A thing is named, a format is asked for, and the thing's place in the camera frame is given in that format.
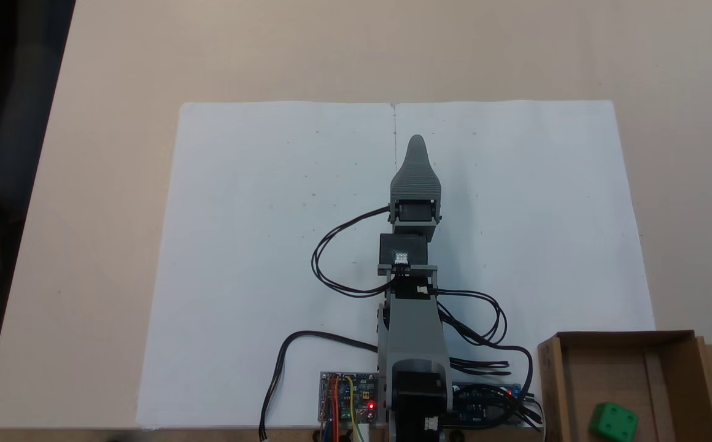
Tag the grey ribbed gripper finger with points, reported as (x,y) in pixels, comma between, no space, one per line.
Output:
(416,178)

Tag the green die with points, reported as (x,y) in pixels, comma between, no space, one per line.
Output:
(614,422)

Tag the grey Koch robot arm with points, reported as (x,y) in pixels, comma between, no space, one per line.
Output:
(408,334)

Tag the white paper sheet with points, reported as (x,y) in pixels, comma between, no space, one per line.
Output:
(258,258)
(546,233)

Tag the blue circuit board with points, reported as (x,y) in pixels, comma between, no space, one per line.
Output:
(472,399)

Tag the brown cardboard box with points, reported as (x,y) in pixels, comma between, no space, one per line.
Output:
(607,368)

